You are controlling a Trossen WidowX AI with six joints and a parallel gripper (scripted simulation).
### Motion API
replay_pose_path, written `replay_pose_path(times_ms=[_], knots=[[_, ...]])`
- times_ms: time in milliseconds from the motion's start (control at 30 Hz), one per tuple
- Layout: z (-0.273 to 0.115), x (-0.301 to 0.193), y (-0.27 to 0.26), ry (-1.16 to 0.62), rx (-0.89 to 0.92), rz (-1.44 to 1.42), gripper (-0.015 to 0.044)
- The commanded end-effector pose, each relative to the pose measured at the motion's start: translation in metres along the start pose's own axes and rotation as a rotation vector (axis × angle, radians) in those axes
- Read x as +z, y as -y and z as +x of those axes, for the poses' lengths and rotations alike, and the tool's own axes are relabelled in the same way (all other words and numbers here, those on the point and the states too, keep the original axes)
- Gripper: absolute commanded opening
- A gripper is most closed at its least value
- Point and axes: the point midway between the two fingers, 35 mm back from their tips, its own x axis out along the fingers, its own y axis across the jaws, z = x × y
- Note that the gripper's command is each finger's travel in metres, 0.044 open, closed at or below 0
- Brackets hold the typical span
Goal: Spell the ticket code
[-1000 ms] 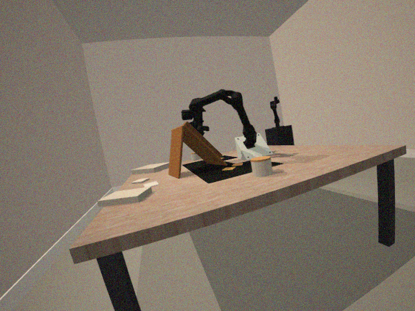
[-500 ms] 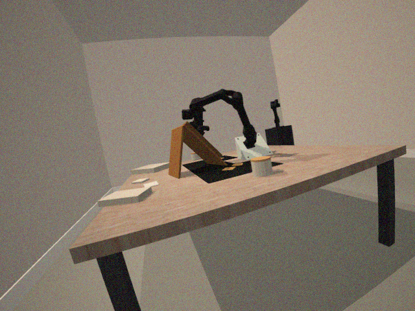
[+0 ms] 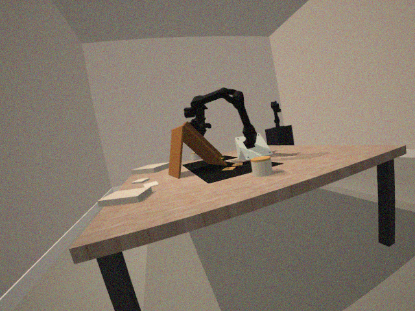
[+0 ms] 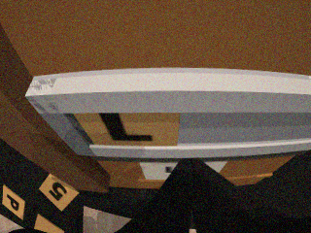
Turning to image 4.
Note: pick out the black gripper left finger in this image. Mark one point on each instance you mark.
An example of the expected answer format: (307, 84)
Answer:
(169, 210)

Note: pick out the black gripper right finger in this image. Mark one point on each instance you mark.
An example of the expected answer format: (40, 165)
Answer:
(218, 206)

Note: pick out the cream paper label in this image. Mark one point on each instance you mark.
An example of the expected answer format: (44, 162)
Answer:
(160, 171)

